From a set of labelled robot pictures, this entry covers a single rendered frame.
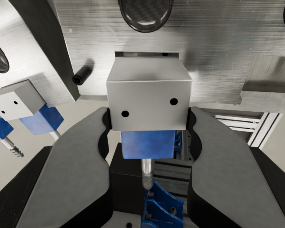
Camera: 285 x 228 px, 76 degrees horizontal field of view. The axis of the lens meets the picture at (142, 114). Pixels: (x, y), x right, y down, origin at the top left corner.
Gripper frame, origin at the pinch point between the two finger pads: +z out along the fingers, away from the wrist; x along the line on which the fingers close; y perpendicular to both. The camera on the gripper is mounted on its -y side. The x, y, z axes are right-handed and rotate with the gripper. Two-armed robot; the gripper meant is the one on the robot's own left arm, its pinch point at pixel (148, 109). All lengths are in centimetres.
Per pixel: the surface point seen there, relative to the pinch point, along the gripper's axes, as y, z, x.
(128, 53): -2.1, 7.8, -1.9
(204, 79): -0.6, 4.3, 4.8
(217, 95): 0.9, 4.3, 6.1
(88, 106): 57, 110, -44
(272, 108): 6.7, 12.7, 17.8
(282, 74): -0.4, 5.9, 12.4
